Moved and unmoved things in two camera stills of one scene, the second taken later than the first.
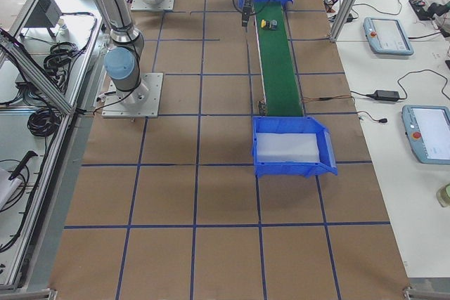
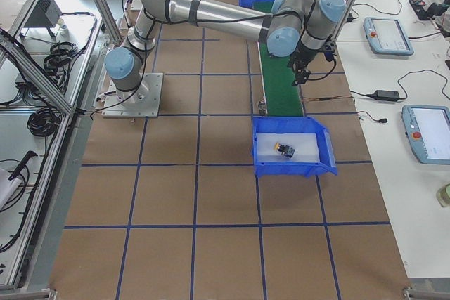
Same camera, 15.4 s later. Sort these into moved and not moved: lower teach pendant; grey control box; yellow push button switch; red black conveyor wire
Moved: yellow push button switch
Not moved: red black conveyor wire; grey control box; lower teach pendant
